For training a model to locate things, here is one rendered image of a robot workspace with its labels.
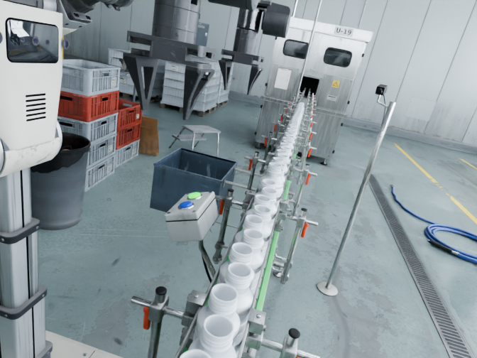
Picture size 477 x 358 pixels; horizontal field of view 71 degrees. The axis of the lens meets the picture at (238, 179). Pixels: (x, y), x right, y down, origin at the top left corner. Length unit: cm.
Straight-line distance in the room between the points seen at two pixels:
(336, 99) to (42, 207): 432
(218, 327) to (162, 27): 38
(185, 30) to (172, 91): 722
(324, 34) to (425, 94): 643
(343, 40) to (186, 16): 514
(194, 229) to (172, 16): 46
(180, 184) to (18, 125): 77
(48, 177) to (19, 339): 153
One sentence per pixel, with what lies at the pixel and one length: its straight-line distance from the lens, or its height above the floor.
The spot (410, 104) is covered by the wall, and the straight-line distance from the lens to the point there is 1145.
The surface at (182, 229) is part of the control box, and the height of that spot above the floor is 107.
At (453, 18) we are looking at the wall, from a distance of 1168.
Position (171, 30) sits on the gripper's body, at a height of 147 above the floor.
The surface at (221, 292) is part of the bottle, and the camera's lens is 49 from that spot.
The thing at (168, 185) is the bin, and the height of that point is 87.
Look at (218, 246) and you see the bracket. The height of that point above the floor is 94.
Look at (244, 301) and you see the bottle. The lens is 53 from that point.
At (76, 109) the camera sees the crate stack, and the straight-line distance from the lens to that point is 321.
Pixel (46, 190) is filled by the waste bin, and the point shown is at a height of 33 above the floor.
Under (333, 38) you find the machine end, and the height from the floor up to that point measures 193.
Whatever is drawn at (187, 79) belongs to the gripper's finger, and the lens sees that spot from 45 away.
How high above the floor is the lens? 146
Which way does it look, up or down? 20 degrees down
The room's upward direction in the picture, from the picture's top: 12 degrees clockwise
